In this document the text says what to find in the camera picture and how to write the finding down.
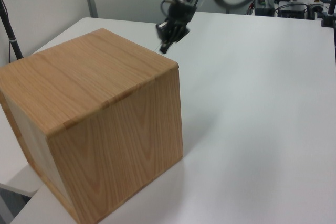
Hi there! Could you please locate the white side table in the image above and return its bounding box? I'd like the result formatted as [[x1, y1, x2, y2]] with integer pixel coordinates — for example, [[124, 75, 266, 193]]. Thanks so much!
[[0, 159, 46, 198]]

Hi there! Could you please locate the light wooden cabinet box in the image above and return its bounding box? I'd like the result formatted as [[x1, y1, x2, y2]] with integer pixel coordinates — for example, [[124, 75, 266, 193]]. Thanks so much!
[[0, 28, 184, 224]]

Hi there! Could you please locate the black clamp camera pole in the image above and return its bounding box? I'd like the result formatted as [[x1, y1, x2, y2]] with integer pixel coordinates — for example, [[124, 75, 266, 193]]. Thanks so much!
[[319, 0, 336, 28]]

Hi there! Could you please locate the grey desktop device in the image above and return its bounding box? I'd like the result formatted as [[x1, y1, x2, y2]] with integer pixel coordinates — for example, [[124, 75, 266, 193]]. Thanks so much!
[[254, 0, 275, 16]]

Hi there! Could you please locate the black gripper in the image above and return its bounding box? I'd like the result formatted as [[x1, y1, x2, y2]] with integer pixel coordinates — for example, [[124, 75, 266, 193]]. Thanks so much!
[[156, 0, 197, 53]]

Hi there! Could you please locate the black electronics box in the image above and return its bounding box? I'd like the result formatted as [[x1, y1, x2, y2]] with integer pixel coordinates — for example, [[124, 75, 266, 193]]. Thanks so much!
[[278, 3, 308, 19]]

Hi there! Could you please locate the black tripod pole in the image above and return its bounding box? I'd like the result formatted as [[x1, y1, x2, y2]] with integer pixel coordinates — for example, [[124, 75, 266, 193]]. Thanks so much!
[[0, 0, 26, 63]]

